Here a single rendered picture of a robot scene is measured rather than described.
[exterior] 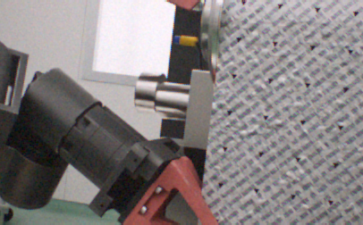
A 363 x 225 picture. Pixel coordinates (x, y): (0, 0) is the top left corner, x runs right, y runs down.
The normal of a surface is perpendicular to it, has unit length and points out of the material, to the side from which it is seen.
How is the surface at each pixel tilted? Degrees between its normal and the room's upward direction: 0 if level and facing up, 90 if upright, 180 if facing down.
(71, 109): 67
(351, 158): 90
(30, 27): 90
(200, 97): 90
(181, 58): 90
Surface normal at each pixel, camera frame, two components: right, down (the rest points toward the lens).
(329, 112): -0.26, 0.02
